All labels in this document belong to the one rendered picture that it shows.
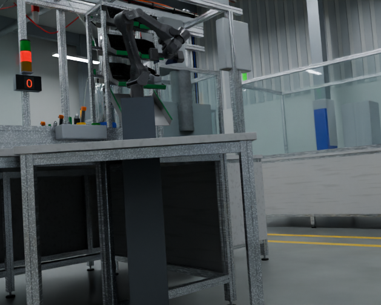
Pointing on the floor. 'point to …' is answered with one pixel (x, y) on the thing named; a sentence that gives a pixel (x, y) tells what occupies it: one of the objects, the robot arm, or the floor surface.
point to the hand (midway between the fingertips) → (162, 60)
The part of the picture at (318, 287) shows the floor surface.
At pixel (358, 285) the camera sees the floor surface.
